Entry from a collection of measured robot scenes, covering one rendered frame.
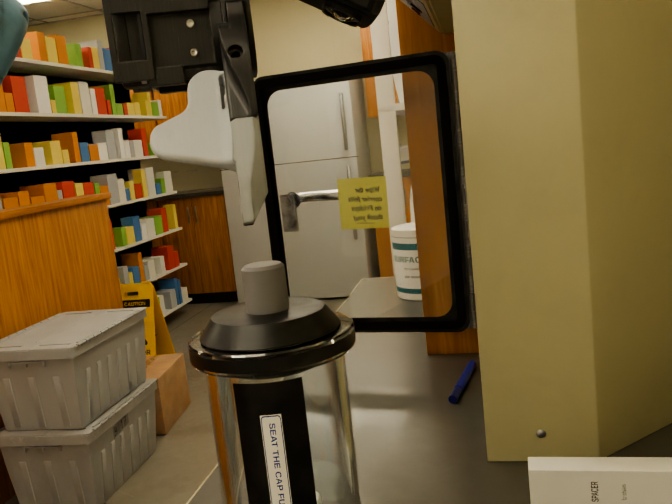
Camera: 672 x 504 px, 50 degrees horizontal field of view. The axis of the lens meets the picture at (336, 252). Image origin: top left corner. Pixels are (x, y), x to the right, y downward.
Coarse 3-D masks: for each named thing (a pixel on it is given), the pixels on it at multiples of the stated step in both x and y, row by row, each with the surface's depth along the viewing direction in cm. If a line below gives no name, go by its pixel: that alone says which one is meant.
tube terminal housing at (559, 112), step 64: (512, 0) 66; (576, 0) 65; (640, 0) 70; (512, 64) 67; (576, 64) 66; (640, 64) 71; (512, 128) 68; (576, 128) 67; (640, 128) 71; (512, 192) 69; (576, 192) 68; (640, 192) 72; (512, 256) 70; (576, 256) 69; (640, 256) 73; (512, 320) 71; (576, 320) 70; (640, 320) 74; (512, 384) 72; (576, 384) 71; (640, 384) 74; (512, 448) 73; (576, 448) 72
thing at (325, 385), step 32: (352, 320) 47; (192, 352) 44; (224, 352) 43; (256, 352) 42; (288, 352) 42; (224, 384) 44; (320, 384) 44; (224, 416) 44; (320, 416) 44; (224, 448) 45; (320, 448) 44; (352, 448) 47; (224, 480) 46; (320, 480) 44; (352, 480) 47
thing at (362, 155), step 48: (288, 96) 107; (336, 96) 104; (384, 96) 102; (432, 96) 99; (288, 144) 108; (336, 144) 105; (384, 144) 103; (432, 144) 100; (288, 192) 110; (336, 192) 107; (384, 192) 104; (432, 192) 102; (288, 240) 111; (336, 240) 108; (384, 240) 105; (432, 240) 103; (336, 288) 110; (384, 288) 107; (432, 288) 104
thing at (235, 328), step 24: (264, 264) 46; (264, 288) 45; (216, 312) 47; (240, 312) 46; (264, 312) 45; (288, 312) 45; (312, 312) 44; (216, 336) 44; (240, 336) 43; (264, 336) 43; (288, 336) 43; (312, 336) 43
